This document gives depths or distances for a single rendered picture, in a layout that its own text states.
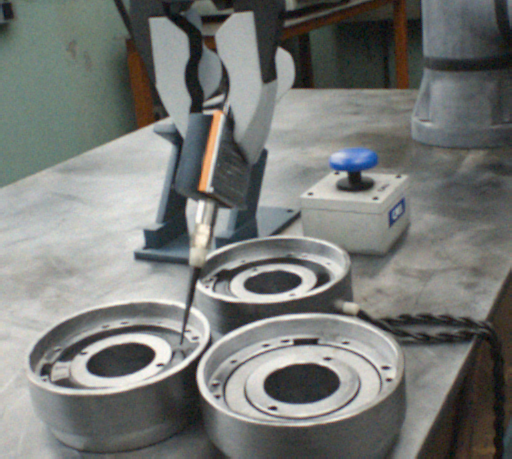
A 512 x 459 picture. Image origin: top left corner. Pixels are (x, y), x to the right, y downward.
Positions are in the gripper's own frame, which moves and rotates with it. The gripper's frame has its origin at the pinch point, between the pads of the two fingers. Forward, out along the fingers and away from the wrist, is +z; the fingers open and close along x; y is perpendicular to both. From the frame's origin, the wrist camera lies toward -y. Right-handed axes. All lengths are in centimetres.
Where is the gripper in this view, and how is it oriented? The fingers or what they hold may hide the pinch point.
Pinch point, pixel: (219, 145)
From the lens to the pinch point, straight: 45.8
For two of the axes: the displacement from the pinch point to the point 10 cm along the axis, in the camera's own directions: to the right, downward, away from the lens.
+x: -8.8, -0.7, 4.8
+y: 4.7, -3.3, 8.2
